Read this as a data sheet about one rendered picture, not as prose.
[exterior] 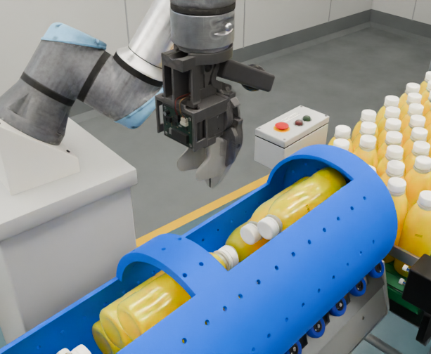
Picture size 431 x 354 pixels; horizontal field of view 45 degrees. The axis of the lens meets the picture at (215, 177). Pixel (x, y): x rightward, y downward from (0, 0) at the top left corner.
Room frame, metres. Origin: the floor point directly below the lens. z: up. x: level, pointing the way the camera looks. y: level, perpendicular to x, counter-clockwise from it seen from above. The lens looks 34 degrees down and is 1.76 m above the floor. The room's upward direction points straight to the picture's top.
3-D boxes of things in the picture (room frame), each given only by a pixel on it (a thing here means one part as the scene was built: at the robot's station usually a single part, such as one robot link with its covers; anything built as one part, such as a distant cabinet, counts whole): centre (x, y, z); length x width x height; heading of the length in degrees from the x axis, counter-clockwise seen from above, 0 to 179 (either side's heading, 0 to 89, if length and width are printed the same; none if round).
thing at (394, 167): (1.03, -0.42, 1.10); 0.04 x 0.04 x 0.02
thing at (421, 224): (0.91, -0.45, 1.00); 0.07 x 0.07 x 0.19
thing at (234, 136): (0.60, -0.01, 1.43); 0.05 x 0.02 x 0.09; 46
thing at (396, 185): (0.96, -0.40, 1.10); 0.04 x 0.04 x 0.02
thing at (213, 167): (0.59, 0.01, 1.38); 0.06 x 0.03 x 0.09; 136
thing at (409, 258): (0.97, -0.33, 0.96); 0.40 x 0.01 x 0.03; 46
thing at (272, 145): (1.26, -0.21, 1.05); 0.20 x 0.10 x 0.10; 136
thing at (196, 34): (0.61, 0.01, 1.57); 0.08 x 0.08 x 0.05
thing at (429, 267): (0.80, -0.45, 0.95); 0.10 x 0.07 x 0.10; 46
